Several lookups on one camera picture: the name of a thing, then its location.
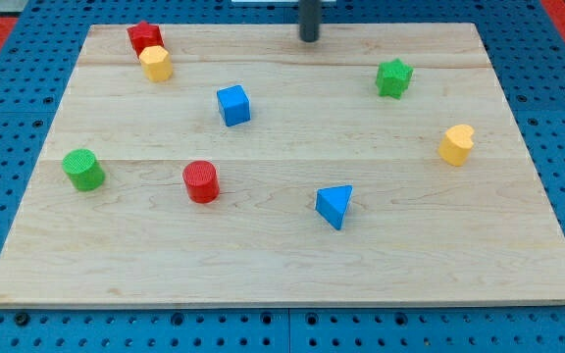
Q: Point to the green star block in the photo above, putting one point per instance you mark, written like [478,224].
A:
[393,78]

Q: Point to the red star block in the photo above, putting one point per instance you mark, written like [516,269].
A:
[143,35]

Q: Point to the blue triangle block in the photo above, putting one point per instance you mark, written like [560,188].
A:
[332,204]

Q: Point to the red cylinder block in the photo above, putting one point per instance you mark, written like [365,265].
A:
[201,181]

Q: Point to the blue cube block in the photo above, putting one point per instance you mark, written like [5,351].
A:
[234,105]

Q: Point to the wooden board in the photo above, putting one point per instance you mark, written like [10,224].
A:
[418,232]

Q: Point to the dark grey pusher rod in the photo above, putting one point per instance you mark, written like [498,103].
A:
[309,20]

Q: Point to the yellow hexagon block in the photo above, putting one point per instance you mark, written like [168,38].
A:
[156,63]

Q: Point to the yellow heart block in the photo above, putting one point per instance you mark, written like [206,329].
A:
[456,145]

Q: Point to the green cylinder block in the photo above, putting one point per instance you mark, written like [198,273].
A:
[83,169]

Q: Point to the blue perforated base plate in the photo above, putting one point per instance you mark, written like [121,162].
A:
[528,54]

